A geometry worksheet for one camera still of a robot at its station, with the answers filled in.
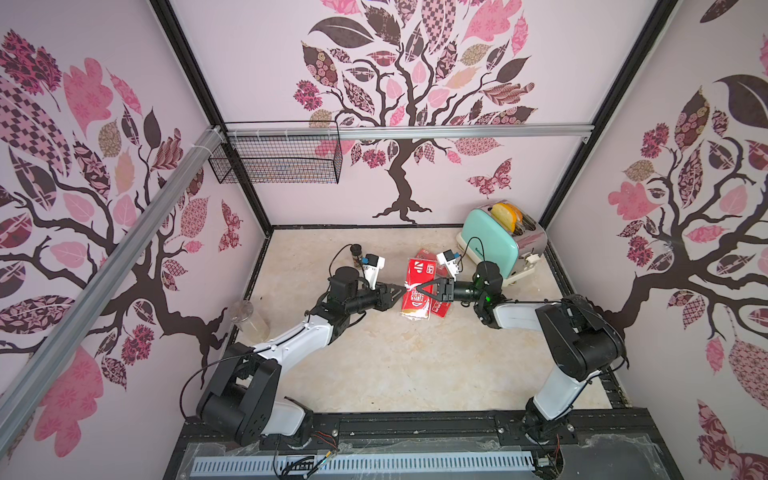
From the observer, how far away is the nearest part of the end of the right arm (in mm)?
725

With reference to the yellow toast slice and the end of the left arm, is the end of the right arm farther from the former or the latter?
the yellow toast slice

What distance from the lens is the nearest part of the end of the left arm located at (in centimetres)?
66
